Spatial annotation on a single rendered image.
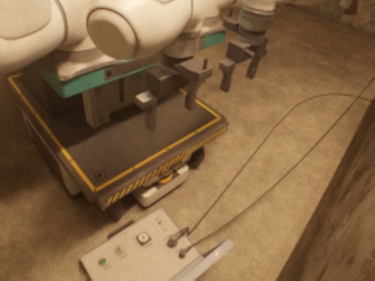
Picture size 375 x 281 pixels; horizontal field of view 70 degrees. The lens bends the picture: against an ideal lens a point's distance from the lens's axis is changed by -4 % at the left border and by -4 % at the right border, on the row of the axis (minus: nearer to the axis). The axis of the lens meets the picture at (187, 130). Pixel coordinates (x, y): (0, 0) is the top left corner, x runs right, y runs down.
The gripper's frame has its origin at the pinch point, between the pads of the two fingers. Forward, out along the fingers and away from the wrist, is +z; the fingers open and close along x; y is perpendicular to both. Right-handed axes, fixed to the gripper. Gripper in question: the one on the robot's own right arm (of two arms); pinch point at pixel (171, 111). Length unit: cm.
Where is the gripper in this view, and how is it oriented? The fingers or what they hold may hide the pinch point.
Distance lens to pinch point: 70.9
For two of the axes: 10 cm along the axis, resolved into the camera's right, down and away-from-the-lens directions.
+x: -7.2, 4.1, -5.6
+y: -6.8, -5.5, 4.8
